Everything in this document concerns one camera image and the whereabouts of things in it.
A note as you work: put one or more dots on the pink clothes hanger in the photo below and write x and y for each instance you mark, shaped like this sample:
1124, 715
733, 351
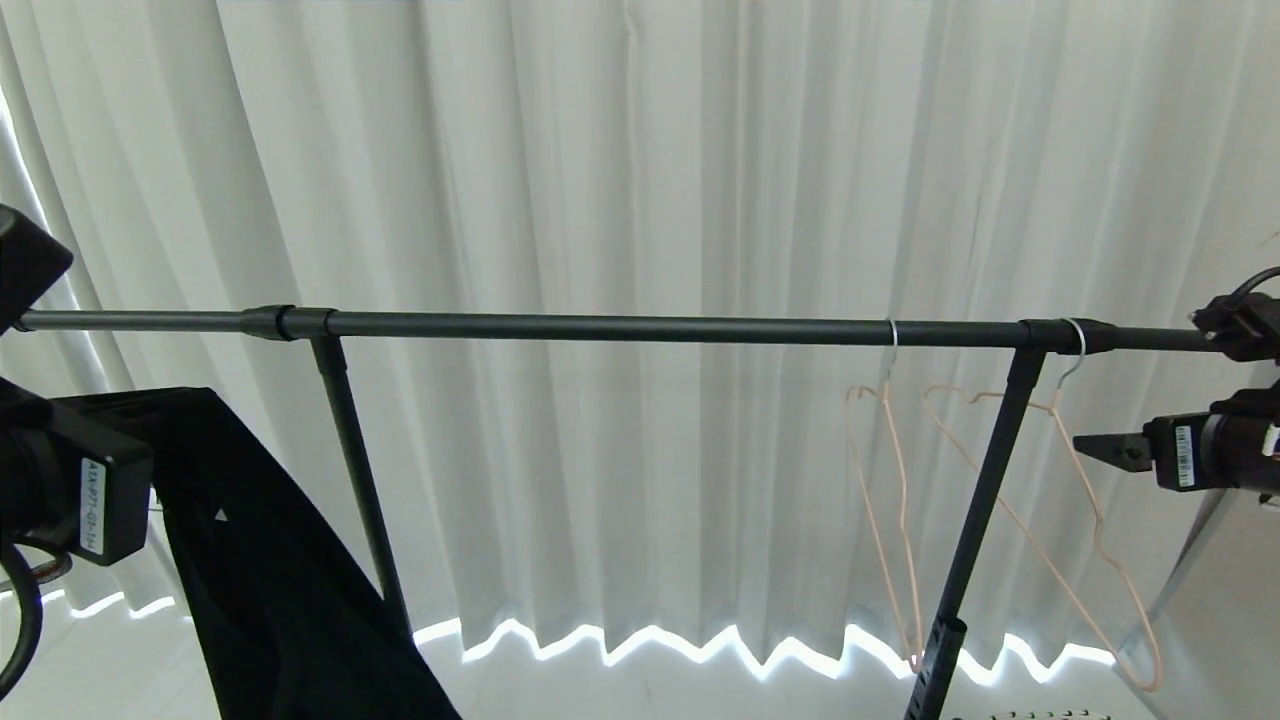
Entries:
1152, 680
915, 660

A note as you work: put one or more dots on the white curtain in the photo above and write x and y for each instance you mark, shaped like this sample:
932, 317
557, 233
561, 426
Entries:
640, 150

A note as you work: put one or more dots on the black garment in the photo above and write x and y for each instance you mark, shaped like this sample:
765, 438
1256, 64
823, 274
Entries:
280, 580

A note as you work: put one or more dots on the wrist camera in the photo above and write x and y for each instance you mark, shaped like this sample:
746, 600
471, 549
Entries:
1245, 330
25, 265

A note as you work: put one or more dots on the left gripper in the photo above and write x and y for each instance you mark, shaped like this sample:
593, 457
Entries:
60, 480

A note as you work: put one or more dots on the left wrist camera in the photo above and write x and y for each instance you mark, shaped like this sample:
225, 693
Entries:
25, 265

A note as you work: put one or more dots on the black clothes rack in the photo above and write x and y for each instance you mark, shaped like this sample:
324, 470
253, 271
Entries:
640, 328

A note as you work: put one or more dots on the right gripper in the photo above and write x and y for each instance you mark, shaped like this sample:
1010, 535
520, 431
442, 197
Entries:
1225, 455

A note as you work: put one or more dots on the white laundry basket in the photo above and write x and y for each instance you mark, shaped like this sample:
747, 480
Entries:
1030, 716

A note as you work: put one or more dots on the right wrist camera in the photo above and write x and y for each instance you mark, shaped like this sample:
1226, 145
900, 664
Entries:
1245, 330

